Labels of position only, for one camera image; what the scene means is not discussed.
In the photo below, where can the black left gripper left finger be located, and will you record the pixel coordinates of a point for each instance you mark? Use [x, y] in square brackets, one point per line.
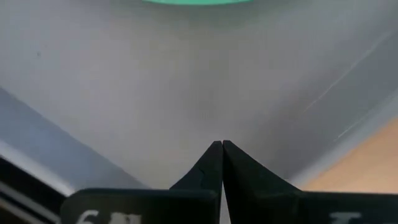
[186, 205]

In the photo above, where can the grey plastic tray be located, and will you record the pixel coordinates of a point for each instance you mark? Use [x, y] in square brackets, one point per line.
[186, 77]

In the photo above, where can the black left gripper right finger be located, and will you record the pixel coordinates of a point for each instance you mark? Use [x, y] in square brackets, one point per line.
[264, 202]

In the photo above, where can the green plate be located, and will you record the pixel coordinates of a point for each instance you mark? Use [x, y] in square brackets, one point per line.
[197, 2]

